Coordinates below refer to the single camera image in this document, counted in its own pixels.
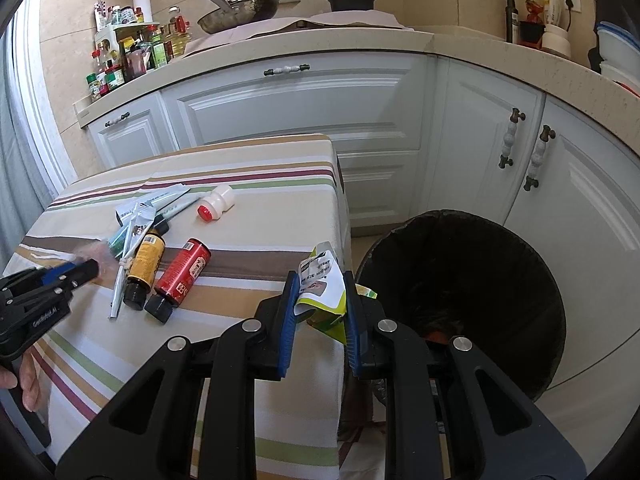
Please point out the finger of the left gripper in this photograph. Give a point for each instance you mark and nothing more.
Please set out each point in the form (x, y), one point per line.
(74, 274)

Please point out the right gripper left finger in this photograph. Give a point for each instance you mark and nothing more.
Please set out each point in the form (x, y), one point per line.
(258, 348)

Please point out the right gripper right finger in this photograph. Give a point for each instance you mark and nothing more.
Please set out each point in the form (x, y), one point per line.
(381, 348)

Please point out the white green sachet stick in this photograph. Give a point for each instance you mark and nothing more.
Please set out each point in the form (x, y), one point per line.
(160, 223)

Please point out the green white snack packet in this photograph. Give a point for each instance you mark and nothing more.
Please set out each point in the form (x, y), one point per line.
(322, 297)

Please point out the black trash bin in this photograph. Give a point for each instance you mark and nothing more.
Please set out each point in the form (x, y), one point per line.
(448, 273)

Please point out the person's left hand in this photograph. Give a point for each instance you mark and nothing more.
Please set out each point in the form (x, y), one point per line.
(26, 378)

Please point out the yellow labelled dark bottle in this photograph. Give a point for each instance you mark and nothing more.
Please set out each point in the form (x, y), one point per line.
(141, 275)

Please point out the red labelled dark bottle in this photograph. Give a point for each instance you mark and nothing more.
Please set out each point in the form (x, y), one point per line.
(177, 280)

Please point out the white toothpaste tube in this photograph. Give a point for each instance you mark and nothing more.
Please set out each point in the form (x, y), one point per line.
(157, 200)

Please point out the striped tablecloth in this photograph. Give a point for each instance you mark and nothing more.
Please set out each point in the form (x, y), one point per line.
(125, 398)

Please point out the white bottle red cap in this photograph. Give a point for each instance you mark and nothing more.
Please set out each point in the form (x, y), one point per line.
(212, 206)

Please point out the condiment bottle rack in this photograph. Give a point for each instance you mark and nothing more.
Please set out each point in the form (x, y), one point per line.
(129, 44)

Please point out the steel wok pan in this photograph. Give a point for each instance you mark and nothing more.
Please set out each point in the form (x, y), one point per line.
(233, 13)

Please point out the beige stove cover cloth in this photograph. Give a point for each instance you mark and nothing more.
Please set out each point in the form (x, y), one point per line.
(354, 18)

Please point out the red container on counter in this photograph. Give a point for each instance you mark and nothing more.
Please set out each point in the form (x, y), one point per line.
(532, 27)

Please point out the black cast iron pot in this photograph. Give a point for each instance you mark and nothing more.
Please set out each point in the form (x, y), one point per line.
(351, 5)

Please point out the dark olive oil bottle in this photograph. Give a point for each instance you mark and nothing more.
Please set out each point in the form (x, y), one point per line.
(511, 22)

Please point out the white blender jar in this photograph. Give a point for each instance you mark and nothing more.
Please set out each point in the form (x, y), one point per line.
(555, 38)

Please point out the white stacked bowls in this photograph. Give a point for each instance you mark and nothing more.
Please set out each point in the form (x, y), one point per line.
(619, 51)

